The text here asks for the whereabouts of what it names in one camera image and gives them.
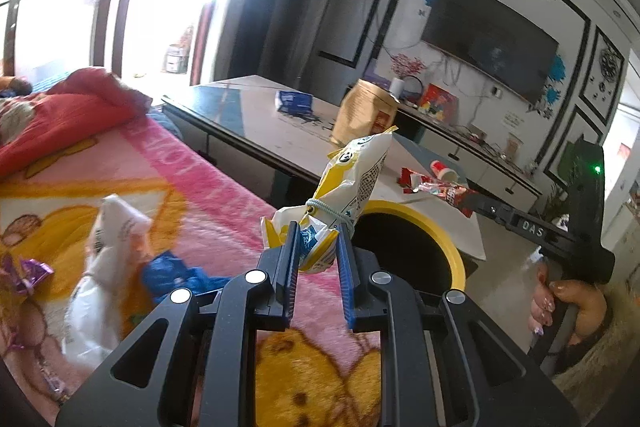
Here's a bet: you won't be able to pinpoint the red quilt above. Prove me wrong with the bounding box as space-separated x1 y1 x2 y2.
0 68 153 178

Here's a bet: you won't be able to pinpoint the red paper cup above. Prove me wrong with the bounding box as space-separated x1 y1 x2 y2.
430 159 458 182

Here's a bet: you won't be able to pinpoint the white plastic bag orange print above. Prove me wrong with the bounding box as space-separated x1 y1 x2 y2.
65 194 176 370

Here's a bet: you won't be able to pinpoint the white vase pink flowers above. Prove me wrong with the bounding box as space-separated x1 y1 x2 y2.
390 54 426 100

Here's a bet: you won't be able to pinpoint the person's right hand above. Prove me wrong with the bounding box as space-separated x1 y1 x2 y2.
530 259 608 343

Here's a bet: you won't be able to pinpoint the black wall clock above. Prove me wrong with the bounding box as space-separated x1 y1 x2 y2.
597 47 621 82

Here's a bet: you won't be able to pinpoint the red candy wrapper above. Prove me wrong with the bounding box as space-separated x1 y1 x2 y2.
398 167 481 218

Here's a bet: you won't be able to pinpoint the red painting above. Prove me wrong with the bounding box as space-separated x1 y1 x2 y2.
419 83 458 118

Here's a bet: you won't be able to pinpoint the grey white coffee table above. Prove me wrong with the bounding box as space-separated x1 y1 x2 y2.
161 76 486 263

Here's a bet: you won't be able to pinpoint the person's right forearm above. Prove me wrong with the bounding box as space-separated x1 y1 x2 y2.
550 277 640 408

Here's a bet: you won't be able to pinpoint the purple foil wrapper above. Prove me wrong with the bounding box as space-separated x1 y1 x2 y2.
0 254 53 298

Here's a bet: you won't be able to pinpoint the grey standing air conditioner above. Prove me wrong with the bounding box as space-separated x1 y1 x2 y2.
295 0 361 90

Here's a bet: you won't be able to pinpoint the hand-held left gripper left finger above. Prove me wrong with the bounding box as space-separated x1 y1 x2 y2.
55 221 301 427

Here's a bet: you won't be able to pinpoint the yellow white snack bag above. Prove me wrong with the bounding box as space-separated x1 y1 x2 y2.
261 125 398 275

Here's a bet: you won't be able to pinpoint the white television cabinet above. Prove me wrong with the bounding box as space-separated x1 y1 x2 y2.
395 99 543 212

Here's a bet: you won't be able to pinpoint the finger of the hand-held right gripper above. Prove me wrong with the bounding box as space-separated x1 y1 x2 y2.
470 194 516 228

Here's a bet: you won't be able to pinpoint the blue tissue packet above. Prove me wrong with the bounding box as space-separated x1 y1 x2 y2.
276 90 313 115

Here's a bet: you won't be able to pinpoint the yellow rimmed black trash bin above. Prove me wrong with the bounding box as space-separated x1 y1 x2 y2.
350 200 468 303

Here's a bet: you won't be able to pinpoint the brown paper bag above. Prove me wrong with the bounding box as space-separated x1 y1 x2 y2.
332 78 398 148

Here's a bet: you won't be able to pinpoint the wall mounted television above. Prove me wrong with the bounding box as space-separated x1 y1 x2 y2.
421 0 560 104

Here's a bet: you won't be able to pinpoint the pink printed blanket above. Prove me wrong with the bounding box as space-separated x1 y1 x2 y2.
0 114 386 427

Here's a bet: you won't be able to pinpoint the blue sofa cushion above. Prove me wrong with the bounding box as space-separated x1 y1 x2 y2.
147 104 188 142

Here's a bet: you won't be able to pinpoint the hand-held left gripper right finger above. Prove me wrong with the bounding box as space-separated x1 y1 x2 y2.
336 222 581 427

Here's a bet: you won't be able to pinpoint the blue plastic bag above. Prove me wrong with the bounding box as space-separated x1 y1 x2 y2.
140 252 228 295

